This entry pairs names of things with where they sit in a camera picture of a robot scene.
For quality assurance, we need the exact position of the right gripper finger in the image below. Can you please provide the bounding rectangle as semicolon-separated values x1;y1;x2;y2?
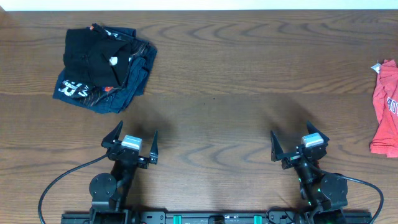
271;131;284;162
307;121;330;144

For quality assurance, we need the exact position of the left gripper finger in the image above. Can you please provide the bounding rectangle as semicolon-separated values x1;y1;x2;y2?
149;130;159;164
101;121;123;148

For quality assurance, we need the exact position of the red t-shirt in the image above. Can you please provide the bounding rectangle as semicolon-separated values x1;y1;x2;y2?
370;60;397;158

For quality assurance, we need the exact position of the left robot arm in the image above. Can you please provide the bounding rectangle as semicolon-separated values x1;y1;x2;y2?
89;121;159;224

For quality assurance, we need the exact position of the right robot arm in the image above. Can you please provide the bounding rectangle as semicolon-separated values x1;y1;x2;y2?
271;122;348;223

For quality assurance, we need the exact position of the navy printed folded shirt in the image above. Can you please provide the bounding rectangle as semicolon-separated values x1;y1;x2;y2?
53;24;157;114

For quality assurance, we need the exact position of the black folded garment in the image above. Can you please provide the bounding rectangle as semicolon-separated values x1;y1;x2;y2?
63;24;132;87

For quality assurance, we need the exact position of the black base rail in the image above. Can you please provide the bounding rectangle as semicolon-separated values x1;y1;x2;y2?
60;210;373;224

